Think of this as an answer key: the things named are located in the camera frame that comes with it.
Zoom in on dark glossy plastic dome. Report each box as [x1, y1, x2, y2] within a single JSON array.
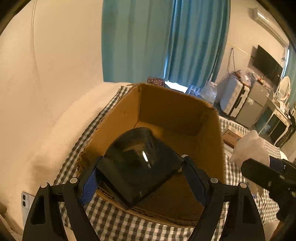
[[96, 127, 183, 209]]

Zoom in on white smartphone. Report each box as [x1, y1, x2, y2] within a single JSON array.
[[21, 192, 35, 226]]

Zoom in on small tan cardboard box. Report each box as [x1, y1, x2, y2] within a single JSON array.
[[222, 128, 244, 148]]

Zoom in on grey white checkered cloth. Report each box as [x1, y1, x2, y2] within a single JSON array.
[[53, 85, 286, 240]]

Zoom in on white dressing table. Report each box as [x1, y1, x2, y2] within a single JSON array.
[[253, 97, 292, 146]]

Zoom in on grey mini fridge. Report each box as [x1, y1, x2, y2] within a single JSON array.
[[236, 81, 269, 128]]

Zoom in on white oval vanity mirror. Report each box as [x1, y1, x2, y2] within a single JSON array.
[[276, 76, 291, 102]]

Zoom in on white ribbed suitcase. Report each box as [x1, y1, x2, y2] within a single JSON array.
[[219, 77, 250, 118]]

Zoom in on brown cardboard box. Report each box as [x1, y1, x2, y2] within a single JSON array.
[[78, 84, 225, 226]]

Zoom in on teal curtain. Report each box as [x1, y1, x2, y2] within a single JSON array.
[[102, 1, 230, 87], [285, 44, 295, 97]]

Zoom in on clear water jug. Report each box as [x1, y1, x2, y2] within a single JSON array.
[[200, 81, 218, 105]]

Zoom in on blue plastic bag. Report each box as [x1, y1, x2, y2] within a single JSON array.
[[186, 85, 200, 97]]

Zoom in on dark floral patterned bag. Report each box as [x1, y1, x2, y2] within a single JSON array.
[[147, 77, 165, 87]]

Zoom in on white air conditioner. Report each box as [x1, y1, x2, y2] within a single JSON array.
[[252, 8, 289, 48]]

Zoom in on black wall television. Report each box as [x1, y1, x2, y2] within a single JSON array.
[[253, 45, 283, 83]]

